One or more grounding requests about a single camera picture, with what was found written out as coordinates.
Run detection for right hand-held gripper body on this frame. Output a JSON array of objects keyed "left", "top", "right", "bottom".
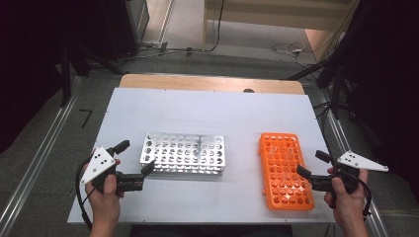
[{"left": 309, "top": 149, "right": 390, "bottom": 196}]

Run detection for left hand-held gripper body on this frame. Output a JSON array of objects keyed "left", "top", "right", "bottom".
[{"left": 79, "top": 146, "right": 145, "bottom": 196}]

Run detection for orange plastic test tube rack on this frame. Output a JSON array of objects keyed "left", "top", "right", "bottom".
[{"left": 258, "top": 131, "right": 315, "bottom": 211}]

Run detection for silver metal test tube rack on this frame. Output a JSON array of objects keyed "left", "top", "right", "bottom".
[{"left": 139, "top": 131, "right": 226, "bottom": 177}]

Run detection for person's left hand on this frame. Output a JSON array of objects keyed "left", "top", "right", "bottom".
[{"left": 83, "top": 159, "right": 126, "bottom": 225}]

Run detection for person's right hand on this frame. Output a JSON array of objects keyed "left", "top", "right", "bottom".
[{"left": 323, "top": 166, "right": 370, "bottom": 229}]

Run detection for black metal stand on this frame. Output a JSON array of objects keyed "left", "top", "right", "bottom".
[
  {"left": 280, "top": 53, "right": 352, "bottom": 120},
  {"left": 58, "top": 40, "right": 127, "bottom": 109}
]

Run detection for white board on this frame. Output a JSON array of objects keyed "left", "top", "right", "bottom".
[{"left": 67, "top": 87, "right": 354, "bottom": 225}]

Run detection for dark curtain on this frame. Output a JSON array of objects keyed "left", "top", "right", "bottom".
[{"left": 339, "top": 0, "right": 419, "bottom": 201}]

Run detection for person's dark clothing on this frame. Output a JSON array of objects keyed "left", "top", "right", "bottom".
[{"left": 128, "top": 224, "right": 294, "bottom": 237}]

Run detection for wooden table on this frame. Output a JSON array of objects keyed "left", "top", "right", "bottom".
[{"left": 118, "top": 73, "right": 306, "bottom": 96}]

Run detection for dark cabinet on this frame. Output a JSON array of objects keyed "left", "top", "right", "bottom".
[{"left": 98, "top": 0, "right": 151, "bottom": 63}]

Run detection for light wooden furniture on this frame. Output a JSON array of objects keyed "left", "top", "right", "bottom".
[{"left": 202, "top": 0, "right": 361, "bottom": 62}]

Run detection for aluminium floor rail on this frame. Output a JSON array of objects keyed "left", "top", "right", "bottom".
[
  {"left": 0, "top": 76, "right": 84, "bottom": 237},
  {"left": 316, "top": 89, "right": 390, "bottom": 237}
]

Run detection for right hand-held gripper black cable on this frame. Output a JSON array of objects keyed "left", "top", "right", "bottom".
[{"left": 357, "top": 176, "right": 374, "bottom": 219}]

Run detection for hand-held gripper black cable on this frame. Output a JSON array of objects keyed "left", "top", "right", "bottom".
[
  {"left": 357, "top": 176, "right": 374, "bottom": 219},
  {"left": 75, "top": 157, "right": 97, "bottom": 231}
]

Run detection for left hand-held gripper black cable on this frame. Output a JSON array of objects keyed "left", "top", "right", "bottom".
[{"left": 75, "top": 157, "right": 97, "bottom": 231}]

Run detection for white floor cable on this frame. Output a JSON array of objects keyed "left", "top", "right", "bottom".
[{"left": 270, "top": 41, "right": 309, "bottom": 67}]

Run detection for hanging black cable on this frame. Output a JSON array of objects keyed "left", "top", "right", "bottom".
[{"left": 207, "top": 0, "right": 227, "bottom": 53}]

